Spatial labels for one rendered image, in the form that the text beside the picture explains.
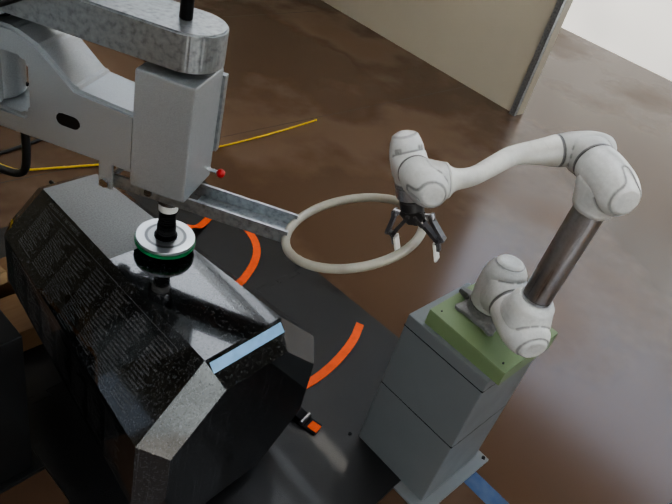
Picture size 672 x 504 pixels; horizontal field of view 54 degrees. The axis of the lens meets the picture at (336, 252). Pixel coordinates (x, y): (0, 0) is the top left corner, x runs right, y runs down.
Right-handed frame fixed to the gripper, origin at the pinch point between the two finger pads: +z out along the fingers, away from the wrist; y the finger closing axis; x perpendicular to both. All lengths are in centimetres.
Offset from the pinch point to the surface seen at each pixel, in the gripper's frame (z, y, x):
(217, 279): 12, 71, 20
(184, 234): 0, 89, 13
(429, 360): 59, 6, -14
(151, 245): -3, 92, 26
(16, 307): 41, 185, 37
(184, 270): 8, 82, 24
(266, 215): -8, 56, 3
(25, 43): -77, 109, 33
